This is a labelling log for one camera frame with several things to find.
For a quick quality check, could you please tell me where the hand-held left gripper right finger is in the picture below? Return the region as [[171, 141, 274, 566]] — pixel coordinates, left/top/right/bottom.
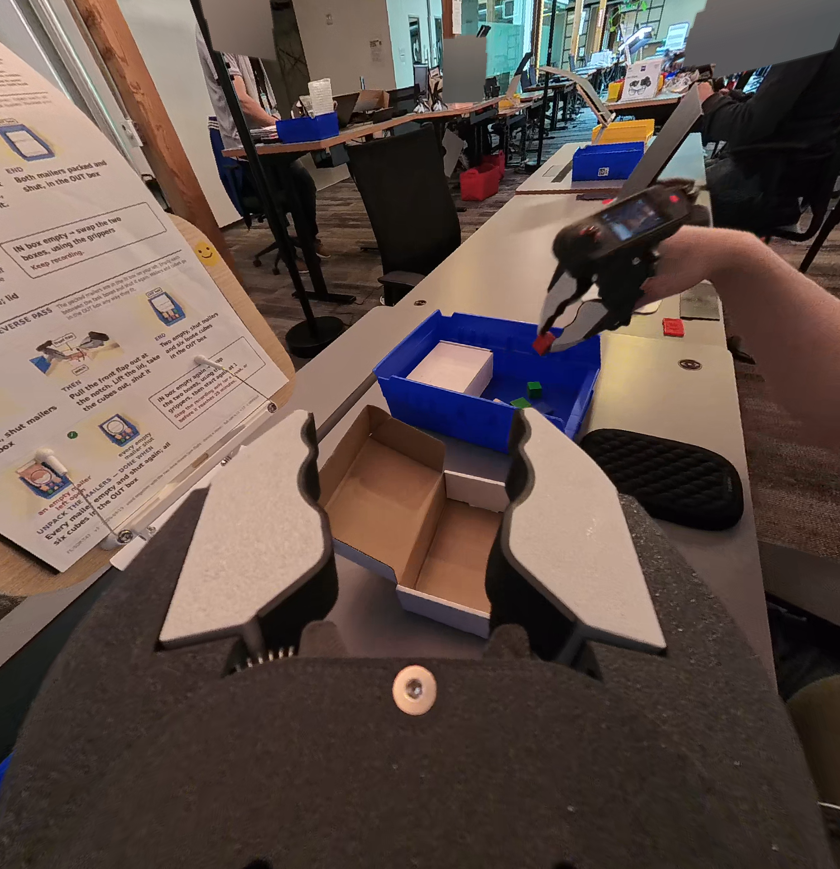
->
[[486, 407, 668, 658]]

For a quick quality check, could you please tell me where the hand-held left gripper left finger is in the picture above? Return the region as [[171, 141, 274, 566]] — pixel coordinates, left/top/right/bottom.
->
[[158, 409, 341, 653]]

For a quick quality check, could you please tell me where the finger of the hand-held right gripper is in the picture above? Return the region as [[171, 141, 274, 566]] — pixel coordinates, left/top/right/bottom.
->
[[538, 267, 595, 339], [547, 297, 615, 354]]

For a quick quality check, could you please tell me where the white cardboard mailer box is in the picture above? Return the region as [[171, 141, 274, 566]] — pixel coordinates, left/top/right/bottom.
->
[[406, 341, 494, 397], [317, 405, 513, 639]]

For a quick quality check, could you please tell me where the person's right forearm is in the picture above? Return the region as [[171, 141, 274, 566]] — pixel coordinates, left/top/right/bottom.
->
[[712, 227, 840, 450]]

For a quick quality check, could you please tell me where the white product box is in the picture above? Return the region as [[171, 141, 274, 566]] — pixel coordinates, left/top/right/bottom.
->
[[620, 57, 666, 102]]

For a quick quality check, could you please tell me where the brown cardboard box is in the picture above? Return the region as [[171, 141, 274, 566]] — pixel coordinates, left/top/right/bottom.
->
[[333, 88, 391, 127]]

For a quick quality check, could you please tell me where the person's right hand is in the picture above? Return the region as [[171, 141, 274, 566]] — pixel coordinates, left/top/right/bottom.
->
[[641, 226, 724, 308]]

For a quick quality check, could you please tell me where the dark grey square pad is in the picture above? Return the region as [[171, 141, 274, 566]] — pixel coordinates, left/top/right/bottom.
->
[[678, 281, 722, 320]]

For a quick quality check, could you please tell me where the black quilted wrist rest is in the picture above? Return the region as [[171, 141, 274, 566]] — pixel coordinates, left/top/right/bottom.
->
[[581, 428, 745, 532]]

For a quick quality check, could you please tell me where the yellow plastic bin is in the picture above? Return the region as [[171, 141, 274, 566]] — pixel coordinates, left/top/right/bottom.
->
[[591, 119, 656, 147]]

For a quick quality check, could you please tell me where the red plastic bin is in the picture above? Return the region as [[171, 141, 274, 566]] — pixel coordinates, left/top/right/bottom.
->
[[459, 151, 506, 202]]

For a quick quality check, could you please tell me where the black office chair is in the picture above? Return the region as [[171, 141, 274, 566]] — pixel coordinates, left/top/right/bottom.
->
[[347, 125, 463, 308]]

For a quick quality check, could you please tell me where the instruction sign on stand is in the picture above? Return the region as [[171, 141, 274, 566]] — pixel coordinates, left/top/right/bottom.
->
[[0, 214, 298, 597]]

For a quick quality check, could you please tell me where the wooden top standing desk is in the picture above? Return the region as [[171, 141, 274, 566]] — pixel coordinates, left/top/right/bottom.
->
[[223, 95, 529, 306]]

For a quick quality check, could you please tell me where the black floor stand pole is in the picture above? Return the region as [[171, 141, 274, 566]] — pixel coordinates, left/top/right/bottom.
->
[[189, 0, 347, 358]]

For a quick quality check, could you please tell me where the printed instruction sheet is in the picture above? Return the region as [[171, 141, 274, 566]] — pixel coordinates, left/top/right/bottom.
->
[[0, 30, 290, 573]]

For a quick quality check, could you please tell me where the person's olive trouser leg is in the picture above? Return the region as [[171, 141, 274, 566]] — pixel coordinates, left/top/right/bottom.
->
[[785, 674, 840, 819]]

